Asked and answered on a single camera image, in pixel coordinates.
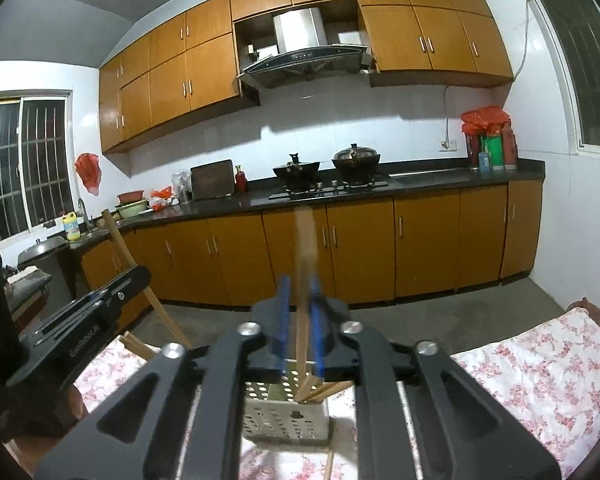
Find long wooden chopstick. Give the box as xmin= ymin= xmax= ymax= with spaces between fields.
xmin=102 ymin=209 xmax=193 ymax=349

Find black wok with lid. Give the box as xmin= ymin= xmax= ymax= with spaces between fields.
xmin=274 ymin=153 xmax=321 ymax=193

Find pink floral tablecloth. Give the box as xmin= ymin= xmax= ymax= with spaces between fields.
xmin=72 ymin=305 xmax=600 ymax=480

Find orange bag on counter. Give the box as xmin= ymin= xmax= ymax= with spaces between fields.
xmin=149 ymin=185 xmax=173 ymax=211

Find left barred window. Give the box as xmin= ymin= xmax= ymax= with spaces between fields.
xmin=0 ymin=96 xmax=74 ymax=240

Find wall socket with cable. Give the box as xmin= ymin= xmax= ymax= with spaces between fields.
xmin=440 ymin=84 xmax=457 ymax=152

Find dark pot with lid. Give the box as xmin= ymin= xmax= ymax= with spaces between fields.
xmin=332 ymin=143 xmax=380 ymax=185

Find wooden chopsticks on cloth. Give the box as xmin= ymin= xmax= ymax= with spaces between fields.
xmin=119 ymin=332 xmax=158 ymax=361

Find black countertop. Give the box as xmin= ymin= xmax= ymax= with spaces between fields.
xmin=66 ymin=157 xmax=548 ymax=252

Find white perforated utensil basket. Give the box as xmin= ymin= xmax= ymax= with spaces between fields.
xmin=242 ymin=360 xmax=332 ymax=445

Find red plastic bag on bottles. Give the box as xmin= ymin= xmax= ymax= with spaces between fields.
xmin=460 ymin=106 xmax=510 ymax=136

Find red bottle on counter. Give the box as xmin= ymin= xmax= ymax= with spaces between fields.
xmin=235 ymin=165 xmax=248 ymax=194

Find black gas stove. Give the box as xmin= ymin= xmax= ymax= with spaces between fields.
xmin=268 ymin=180 xmax=388 ymax=202

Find steel pot with lid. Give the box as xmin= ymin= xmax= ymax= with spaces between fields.
xmin=17 ymin=236 xmax=69 ymax=269

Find lower wooden base cabinets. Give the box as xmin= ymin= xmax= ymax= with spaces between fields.
xmin=81 ymin=180 xmax=543 ymax=307

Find wooden chopstick on cloth front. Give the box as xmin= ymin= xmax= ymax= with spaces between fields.
xmin=323 ymin=450 xmax=335 ymax=480

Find red hanging plastic bag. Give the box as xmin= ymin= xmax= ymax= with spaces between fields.
xmin=74 ymin=153 xmax=102 ymax=196

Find yellow detergent bottle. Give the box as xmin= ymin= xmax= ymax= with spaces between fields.
xmin=62 ymin=211 xmax=81 ymax=242

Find stacked green and red basins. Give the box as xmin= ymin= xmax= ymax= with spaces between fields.
xmin=116 ymin=190 xmax=149 ymax=219

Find upper wooden wall cabinets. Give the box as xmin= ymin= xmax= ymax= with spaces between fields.
xmin=98 ymin=0 xmax=514 ymax=154

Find brown cutting board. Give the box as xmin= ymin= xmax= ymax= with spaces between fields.
xmin=190 ymin=159 xmax=235 ymax=200

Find steel range hood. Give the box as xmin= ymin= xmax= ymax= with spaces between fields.
xmin=235 ymin=0 xmax=373 ymax=90

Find green container on counter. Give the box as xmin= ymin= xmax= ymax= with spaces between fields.
xmin=486 ymin=136 xmax=505 ymax=171

